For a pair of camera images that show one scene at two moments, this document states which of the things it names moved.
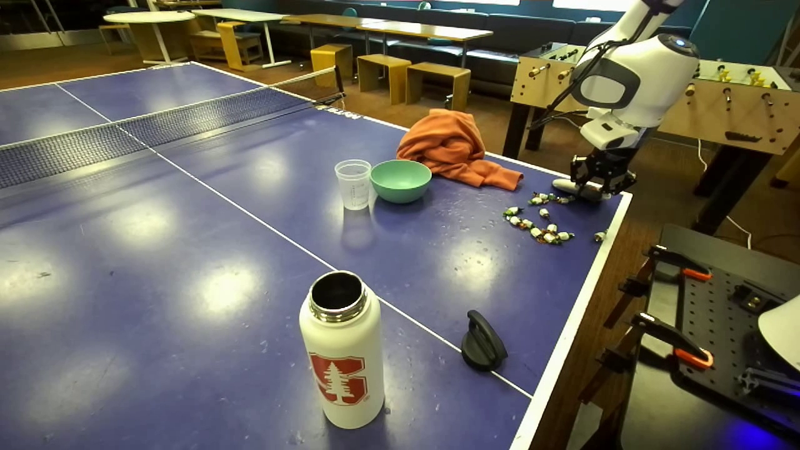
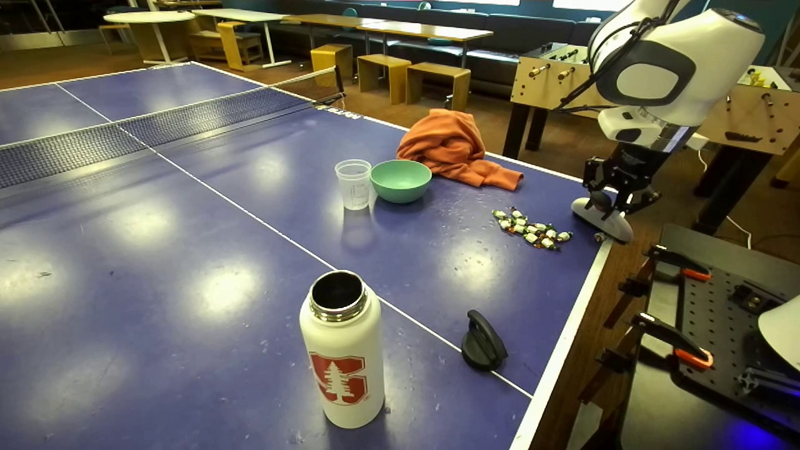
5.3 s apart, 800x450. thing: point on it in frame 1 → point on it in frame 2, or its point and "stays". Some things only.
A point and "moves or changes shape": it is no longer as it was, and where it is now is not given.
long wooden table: [382, 29] stays
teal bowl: [401, 180] stays
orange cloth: [453, 145] stays
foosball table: [738, 115] stays
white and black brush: [560, 188] → [606, 228]
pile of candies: [533, 218] moves or changes shape
